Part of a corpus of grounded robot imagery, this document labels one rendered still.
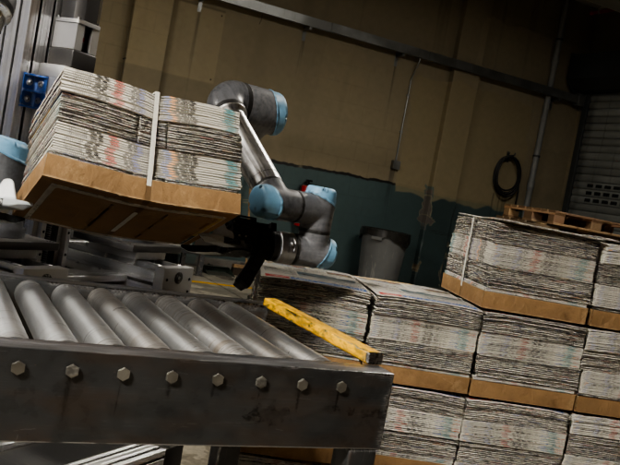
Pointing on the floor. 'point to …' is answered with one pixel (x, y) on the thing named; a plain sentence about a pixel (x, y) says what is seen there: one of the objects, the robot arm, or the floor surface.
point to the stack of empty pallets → (561, 220)
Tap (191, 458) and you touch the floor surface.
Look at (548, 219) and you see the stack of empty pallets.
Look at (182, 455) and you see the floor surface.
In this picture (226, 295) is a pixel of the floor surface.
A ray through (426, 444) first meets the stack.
